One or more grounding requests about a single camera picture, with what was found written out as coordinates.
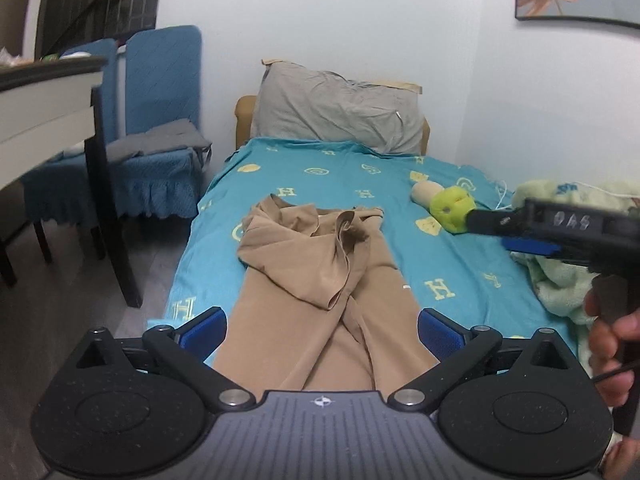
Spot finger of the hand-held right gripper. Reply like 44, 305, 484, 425
464, 207, 527, 237
500, 237, 593, 267

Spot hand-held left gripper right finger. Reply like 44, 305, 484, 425
387, 307, 584, 412

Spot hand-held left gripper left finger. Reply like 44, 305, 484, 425
65, 306, 259, 412

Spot tan pants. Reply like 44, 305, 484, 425
212, 194, 442, 392

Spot person's right hand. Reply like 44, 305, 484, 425
582, 290, 640, 408

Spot green fleece blanket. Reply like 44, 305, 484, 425
510, 179, 640, 329

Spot beige pillow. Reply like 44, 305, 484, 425
261, 57, 424, 96

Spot bed with teal printed sheet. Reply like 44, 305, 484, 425
162, 137, 585, 362

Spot grey pillow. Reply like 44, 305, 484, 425
250, 62, 426, 156

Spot grey folded cloth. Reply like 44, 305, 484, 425
102, 119, 214, 162

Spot blue covered chair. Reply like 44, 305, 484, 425
102, 25, 214, 222
20, 38, 121, 264

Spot white desk black legs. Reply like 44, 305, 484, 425
0, 56, 144, 309

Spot plastic bag with oranges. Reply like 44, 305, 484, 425
0, 47, 32, 69

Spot dark window with grille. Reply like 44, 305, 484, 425
35, 0, 166, 57

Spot brown fridge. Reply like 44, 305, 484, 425
0, 0, 41, 58

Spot white cable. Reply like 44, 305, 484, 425
492, 179, 636, 212

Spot black cable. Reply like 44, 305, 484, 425
591, 364, 640, 383

